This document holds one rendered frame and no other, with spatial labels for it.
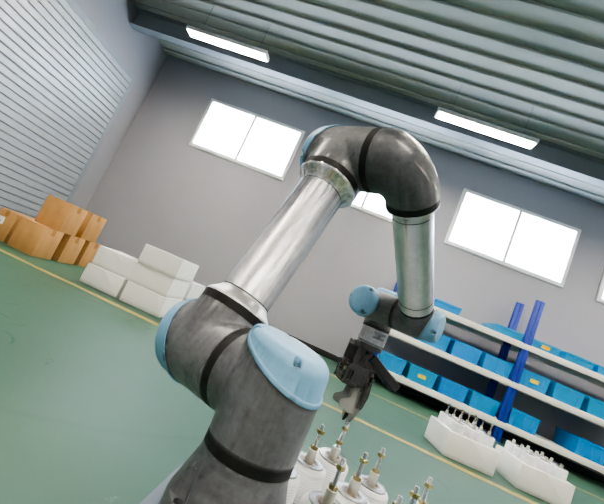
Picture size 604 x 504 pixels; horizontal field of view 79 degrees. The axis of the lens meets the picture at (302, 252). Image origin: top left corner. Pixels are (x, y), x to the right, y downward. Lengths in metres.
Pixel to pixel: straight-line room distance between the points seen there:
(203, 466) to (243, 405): 0.08
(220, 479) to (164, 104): 7.61
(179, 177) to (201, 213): 0.82
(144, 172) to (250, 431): 7.08
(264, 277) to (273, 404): 0.20
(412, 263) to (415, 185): 0.17
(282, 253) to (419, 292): 0.33
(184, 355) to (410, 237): 0.43
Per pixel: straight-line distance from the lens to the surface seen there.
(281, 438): 0.46
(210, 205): 6.70
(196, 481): 0.49
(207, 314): 0.53
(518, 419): 5.95
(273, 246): 0.57
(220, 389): 0.48
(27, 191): 6.71
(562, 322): 6.98
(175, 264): 3.41
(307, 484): 0.96
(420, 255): 0.72
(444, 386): 5.57
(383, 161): 0.63
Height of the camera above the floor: 0.58
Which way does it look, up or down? 8 degrees up
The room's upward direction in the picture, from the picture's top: 24 degrees clockwise
